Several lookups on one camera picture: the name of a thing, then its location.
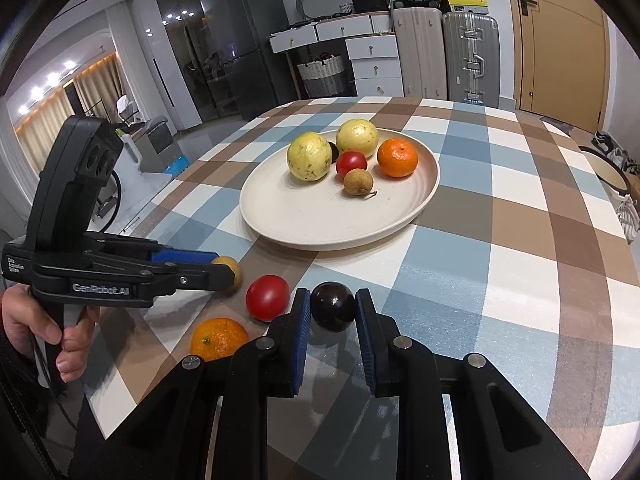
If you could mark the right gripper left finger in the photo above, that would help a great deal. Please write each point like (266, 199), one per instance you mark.
(208, 420)

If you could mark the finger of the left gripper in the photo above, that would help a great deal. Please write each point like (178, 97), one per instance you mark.
(184, 256)
(200, 278)

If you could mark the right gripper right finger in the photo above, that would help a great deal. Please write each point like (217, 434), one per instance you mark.
(452, 409)

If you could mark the red tomato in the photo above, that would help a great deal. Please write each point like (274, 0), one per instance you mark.
(267, 297)
(349, 161)

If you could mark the orange tangerine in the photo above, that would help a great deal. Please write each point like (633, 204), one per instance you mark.
(218, 338)
(397, 157)

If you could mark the green-yellow guava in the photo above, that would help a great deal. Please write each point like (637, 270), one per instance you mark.
(309, 157)

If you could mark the brown longan fruit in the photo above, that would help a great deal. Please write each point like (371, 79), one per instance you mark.
(358, 182)

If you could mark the dark purple plum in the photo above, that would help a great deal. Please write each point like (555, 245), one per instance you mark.
(335, 152)

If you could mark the yellow guava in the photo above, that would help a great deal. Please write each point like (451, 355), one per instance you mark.
(357, 135)

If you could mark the person left hand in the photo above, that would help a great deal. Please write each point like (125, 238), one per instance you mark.
(23, 317)

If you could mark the cream round plate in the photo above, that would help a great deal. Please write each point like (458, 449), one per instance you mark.
(322, 216)

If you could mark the checkered tablecloth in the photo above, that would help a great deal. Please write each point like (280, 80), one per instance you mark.
(519, 256)

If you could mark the woven laundry basket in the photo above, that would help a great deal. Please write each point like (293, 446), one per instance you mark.
(324, 76)

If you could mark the dark refrigerator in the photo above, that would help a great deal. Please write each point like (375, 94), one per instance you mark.
(240, 31)

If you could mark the white drawer cabinet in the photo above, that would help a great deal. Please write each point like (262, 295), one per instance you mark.
(370, 44)

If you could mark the cream bucket black rim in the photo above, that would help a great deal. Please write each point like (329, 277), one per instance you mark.
(607, 172)

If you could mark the beige suitcase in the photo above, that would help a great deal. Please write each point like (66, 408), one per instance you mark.
(421, 52)

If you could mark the silver-grey suitcase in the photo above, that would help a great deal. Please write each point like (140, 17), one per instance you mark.
(472, 50)

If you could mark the wooden door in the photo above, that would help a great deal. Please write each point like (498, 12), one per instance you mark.
(562, 60)

